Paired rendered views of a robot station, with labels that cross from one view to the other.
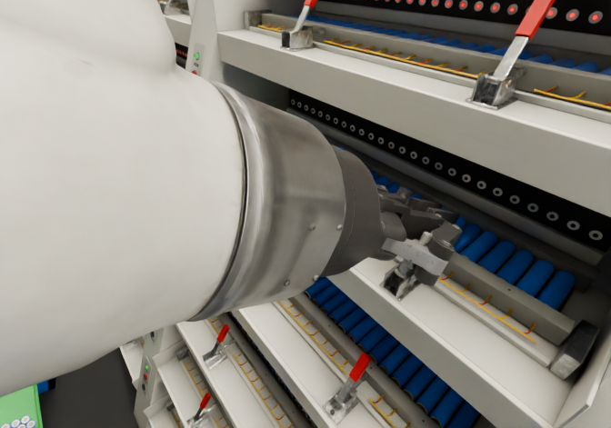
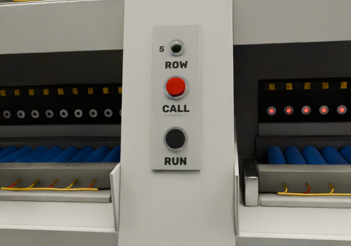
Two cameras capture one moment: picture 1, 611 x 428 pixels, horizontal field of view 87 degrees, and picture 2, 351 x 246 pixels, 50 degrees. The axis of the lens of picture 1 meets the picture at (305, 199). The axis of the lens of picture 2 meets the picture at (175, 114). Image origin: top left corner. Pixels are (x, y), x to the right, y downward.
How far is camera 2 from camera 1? 20 cm
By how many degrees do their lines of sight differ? 43
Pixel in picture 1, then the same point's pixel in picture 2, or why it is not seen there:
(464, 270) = (26, 169)
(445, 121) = not seen: outside the picture
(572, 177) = (44, 33)
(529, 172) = (20, 42)
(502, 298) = (65, 174)
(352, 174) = not seen: outside the picture
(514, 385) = (83, 221)
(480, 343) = (52, 212)
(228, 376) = not seen: outside the picture
